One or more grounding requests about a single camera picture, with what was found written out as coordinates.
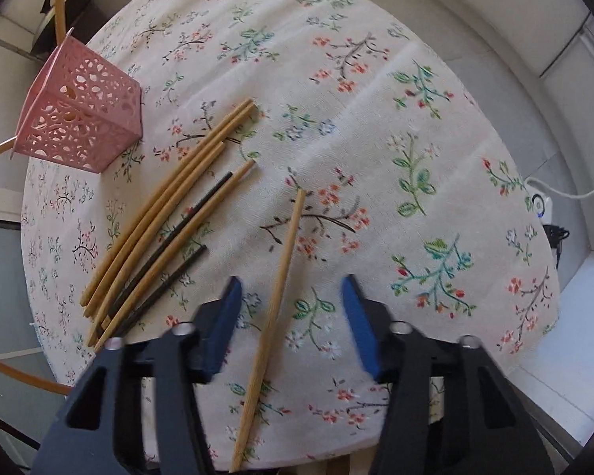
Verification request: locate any pink perforated utensil holder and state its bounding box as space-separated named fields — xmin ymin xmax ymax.
xmin=12 ymin=34 xmax=142 ymax=174

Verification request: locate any black chopstick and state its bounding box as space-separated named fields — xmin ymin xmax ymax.
xmin=116 ymin=245 xmax=208 ymax=337
xmin=97 ymin=172 xmax=232 ymax=333

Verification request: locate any floral beige tablecloth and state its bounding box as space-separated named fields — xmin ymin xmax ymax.
xmin=22 ymin=0 xmax=560 ymax=469

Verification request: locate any black wok with lid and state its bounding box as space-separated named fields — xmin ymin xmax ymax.
xmin=30 ymin=0 xmax=104 ymax=57

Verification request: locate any white power cable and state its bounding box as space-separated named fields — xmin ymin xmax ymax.
xmin=522 ymin=169 xmax=594 ymax=201

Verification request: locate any white power strip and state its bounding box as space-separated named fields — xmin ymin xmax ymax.
xmin=531 ymin=191 xmax=554 ymax=224

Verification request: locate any light bamboo chopstick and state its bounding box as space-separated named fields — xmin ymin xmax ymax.
xmin=228 ymin=189 xmax=307 ymax=473

